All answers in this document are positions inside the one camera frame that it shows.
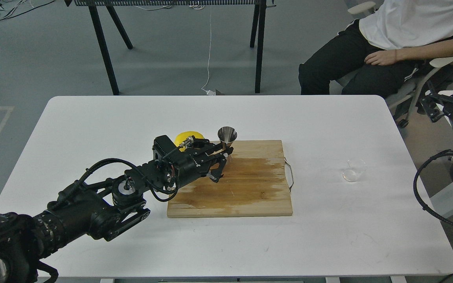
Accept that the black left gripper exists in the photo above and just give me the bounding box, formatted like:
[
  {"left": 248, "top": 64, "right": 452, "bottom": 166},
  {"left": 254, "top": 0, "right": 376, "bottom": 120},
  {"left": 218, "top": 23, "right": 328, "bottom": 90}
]
[{"left": 153, "top": 136, "right": 234, "bottom": 191}]

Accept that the steel double jigger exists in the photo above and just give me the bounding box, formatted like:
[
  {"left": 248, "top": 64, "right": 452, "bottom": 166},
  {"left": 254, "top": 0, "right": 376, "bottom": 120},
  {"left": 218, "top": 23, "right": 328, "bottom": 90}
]
[{"left": 217, "top": 127, "right": 238, "bottom": 158}]

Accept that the clear glass measuring cup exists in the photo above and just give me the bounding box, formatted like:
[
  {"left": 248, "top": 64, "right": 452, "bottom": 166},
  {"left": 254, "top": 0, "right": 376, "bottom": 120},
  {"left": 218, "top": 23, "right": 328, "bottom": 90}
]
[{"left": 342, "top": 158, "right": 367, "bottom": 182}]

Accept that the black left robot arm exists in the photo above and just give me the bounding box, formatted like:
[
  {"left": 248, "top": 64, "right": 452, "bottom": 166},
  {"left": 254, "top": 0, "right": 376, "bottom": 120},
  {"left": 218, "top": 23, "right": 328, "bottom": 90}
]
[{"left": 0, "top": 136, "right": 233, "bottom": 283}]

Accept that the person's right hand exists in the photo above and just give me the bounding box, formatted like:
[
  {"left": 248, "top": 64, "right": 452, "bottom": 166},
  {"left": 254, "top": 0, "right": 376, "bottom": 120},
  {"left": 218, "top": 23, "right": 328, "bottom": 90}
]
[{"left": 364, "top": 50, "right": 398, "bottom": 66}]

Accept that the yellow lemon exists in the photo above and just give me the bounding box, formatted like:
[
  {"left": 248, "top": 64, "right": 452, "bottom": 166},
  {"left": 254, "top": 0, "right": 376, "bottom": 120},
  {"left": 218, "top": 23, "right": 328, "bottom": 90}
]
[{"left": 174, "top": 131, "right": 205, "bottom": 152}]

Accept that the wooden cutting board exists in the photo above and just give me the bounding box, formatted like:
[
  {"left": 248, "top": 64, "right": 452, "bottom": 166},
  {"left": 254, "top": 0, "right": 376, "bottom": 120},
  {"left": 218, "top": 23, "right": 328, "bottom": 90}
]
[{"left": 167, "top": 140, "right": 293, "bottom": 218}]

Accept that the white office chair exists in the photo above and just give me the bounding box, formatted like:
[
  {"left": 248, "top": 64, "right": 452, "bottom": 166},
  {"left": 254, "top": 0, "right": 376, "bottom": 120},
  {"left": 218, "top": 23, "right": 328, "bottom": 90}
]
[{"left": 336, "top": 1, "right": 453, "bottom": 129}]

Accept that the seated person white shirt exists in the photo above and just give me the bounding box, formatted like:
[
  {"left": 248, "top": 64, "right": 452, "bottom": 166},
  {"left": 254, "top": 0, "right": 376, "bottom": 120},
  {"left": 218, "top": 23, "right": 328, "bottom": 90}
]
[{"left": 298, "top": 0, "right": 453, "bottom": 98}]

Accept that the white cable on floor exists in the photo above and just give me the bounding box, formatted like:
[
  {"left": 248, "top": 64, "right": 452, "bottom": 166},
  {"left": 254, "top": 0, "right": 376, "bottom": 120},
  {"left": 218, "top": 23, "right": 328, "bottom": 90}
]
[{"left": 201, "top": 6, "right": 217, "bottom": 96}]

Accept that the black metal frame table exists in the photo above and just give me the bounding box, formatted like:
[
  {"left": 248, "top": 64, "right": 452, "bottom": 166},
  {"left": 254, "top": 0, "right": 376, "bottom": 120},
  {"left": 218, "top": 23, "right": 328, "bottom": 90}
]
[{"left": 64, "top": 0, "right": 274, "bottom": 96}]

